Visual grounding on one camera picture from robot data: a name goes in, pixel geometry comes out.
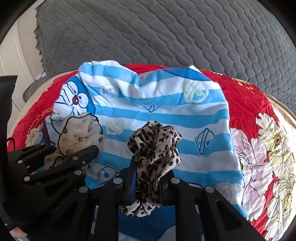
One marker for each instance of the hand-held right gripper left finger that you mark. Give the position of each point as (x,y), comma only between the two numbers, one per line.
(133,183)

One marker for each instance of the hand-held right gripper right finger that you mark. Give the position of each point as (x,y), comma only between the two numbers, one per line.
(163,194)

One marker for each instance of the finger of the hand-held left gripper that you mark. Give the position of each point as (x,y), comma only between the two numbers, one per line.
(87,151)
(34,150)

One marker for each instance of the cream dotted scrunchie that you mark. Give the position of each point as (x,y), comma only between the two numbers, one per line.
(78,129)

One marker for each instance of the leopard print scrunchie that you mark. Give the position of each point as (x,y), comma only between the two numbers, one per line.
(157,148)

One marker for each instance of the grey rounded object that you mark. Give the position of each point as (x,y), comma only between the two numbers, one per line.
(31,91)

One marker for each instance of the blue striped cartoon cloth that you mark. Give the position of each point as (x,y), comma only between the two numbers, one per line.
(161,102)

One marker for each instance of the red floral blanket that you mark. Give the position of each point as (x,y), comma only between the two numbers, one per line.
(249,104)

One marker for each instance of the grey quilted cover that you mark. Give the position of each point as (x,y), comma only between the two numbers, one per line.
(161,34)

